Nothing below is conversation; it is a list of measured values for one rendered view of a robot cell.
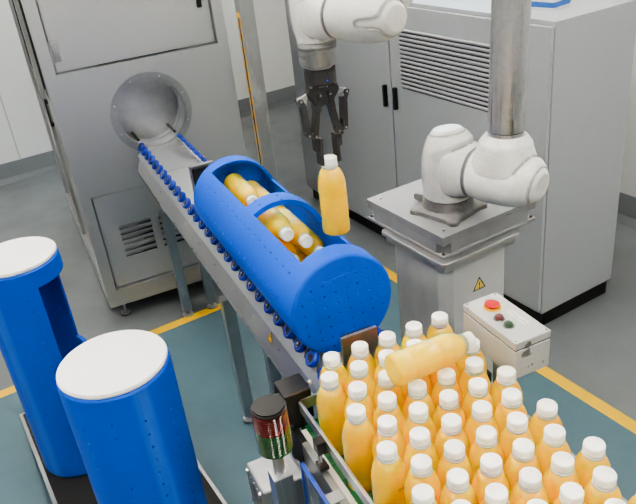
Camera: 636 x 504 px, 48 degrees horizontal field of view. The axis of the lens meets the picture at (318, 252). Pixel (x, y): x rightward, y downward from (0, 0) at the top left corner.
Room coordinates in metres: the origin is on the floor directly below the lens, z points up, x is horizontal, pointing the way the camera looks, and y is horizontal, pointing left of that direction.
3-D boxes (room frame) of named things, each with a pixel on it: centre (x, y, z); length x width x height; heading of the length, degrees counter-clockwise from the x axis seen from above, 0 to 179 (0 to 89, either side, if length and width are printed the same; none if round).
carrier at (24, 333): (2.17, 1.02, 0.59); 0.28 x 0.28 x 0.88
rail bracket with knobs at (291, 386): (1.35, 0.10, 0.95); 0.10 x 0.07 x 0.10; 112
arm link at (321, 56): (1.65, -0.05, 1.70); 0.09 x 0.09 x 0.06
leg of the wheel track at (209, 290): (3.38, 0.62, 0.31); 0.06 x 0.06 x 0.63; 22
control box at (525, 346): (1.38, -0.42, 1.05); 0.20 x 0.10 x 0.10; 22
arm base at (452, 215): (2.05, -0.41, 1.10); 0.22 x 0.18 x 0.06; 41
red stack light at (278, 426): (0.98, 0.12, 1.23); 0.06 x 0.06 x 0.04
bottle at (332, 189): (1.65, -0.05, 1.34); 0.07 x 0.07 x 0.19
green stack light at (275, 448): (0.98, 0.12, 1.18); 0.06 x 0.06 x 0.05
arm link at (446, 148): (2.03, -0.43, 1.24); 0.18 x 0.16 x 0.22; 42
